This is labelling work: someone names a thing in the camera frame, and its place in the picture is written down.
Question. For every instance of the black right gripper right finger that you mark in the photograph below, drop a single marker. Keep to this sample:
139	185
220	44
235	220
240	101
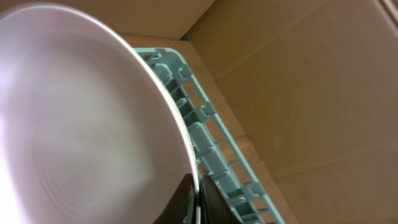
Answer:
214	209

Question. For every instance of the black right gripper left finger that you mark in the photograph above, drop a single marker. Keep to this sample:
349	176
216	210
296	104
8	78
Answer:
181	207

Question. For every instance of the grey plastic dishwasher rack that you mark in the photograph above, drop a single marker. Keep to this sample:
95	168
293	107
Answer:
216	151

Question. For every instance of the white round plate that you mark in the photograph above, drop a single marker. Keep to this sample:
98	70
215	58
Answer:
89	134

